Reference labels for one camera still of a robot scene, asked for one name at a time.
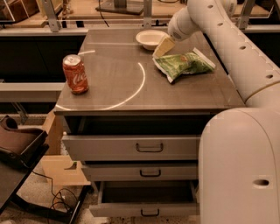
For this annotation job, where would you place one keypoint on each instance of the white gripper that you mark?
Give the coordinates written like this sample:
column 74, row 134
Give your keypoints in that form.
column 177, row 34

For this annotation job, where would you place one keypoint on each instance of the white paper bowl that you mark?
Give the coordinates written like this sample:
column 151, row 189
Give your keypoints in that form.
column 150, row 39

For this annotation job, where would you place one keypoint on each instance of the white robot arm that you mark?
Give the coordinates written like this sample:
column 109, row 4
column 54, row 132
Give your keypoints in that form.
column 239, row 149

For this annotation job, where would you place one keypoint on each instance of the red coke can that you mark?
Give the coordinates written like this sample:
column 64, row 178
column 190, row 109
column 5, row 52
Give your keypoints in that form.
column 74, row 71

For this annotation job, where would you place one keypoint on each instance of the green chip bag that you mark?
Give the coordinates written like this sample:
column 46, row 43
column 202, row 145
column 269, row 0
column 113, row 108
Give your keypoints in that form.
column 194, row 62

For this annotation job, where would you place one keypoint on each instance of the black monitor stand base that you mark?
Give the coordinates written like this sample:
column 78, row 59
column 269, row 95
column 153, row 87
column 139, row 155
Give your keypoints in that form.
column 130, row 7

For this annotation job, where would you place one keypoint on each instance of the grey drawer cabinet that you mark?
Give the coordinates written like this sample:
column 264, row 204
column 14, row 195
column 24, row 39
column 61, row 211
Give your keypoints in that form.
column 123, row 81

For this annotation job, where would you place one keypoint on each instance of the top grey drawer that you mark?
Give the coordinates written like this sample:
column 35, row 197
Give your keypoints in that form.
column 135, row 138

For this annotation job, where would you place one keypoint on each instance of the grey drawer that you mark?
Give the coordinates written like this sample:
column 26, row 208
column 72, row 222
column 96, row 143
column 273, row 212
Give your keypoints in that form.
column 140, row 171
column 146, row 198
column 135, row 138

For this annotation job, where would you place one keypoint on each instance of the middle grey drawer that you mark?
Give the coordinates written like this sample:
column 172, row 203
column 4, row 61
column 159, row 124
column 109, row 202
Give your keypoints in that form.
column 140, row 171

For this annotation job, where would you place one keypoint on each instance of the bottom grey drawer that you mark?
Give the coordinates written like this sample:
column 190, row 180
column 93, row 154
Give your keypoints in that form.
column 146, row 198

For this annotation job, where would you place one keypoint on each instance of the cardboard box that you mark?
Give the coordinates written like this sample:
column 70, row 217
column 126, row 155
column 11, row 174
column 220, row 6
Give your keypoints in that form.
column 63, row 170

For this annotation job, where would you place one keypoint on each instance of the brown chair seat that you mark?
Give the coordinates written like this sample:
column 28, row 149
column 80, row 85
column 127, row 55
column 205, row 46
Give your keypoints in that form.
column 20, row 147

